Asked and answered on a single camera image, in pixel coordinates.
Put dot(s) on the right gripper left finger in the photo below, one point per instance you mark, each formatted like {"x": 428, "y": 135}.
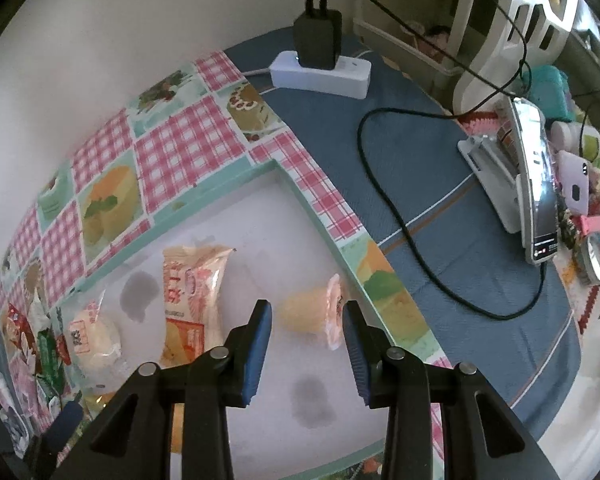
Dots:
{"x": 132, "y": 437}

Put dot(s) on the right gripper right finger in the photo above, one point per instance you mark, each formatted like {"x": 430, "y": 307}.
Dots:
{"x": 483, "y": 439}

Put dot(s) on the dark green snack packet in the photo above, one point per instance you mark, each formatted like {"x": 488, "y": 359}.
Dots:
{"x": 51, "y": 365}

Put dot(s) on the round white cake packet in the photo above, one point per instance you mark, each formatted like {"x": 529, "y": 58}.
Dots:
{"x": 94, "y": 337}

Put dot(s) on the red cartoon snack bag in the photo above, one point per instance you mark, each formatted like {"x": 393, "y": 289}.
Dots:
{"x": 17, "y": 329}

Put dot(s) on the cream orange snack bag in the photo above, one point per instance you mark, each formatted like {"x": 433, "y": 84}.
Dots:
{"x": 192, "y": 278}

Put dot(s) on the peach jelly cup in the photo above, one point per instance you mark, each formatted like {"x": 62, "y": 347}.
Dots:
{"x": 317, "y": 312}

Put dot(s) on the orange yellow pastry bag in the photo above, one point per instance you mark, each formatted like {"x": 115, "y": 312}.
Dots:
{"x": 96, "y": 402}

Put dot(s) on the small red candy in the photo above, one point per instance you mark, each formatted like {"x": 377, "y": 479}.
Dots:
{"x": 63, "y": 354}

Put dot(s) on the crumpled blue white wrapper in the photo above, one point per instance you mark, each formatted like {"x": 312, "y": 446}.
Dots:
{"x": 16, "y": 427}

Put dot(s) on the teal rimmed white tray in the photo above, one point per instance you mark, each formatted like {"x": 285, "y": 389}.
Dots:
{"x": 307, "y": 420}

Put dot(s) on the smartphone on stand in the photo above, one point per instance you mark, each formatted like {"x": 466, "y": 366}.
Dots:
{"x": 535, "y": 182}

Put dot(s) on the white phone stand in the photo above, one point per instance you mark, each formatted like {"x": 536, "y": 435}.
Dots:
{"x": 497, "y": 176}

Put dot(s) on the pink phone case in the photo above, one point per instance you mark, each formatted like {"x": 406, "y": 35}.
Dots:
{"x": 572, "y": 171}

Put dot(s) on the patchwork checkered tablecloth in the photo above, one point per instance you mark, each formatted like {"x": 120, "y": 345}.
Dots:
{"x": 172, "y": 148}

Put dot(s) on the teal plastic box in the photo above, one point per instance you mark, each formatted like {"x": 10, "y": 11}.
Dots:
{"x": 547, "y": 88}

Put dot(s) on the white power strip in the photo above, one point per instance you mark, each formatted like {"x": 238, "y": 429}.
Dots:
{"x": 349, "y": 78}

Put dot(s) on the white lattice chair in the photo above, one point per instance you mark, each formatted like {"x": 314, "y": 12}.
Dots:
{"x": 531, "y": 30}

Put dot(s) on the black power adapter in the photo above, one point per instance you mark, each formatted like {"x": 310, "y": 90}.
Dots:
{"x": 318, "y": 38}

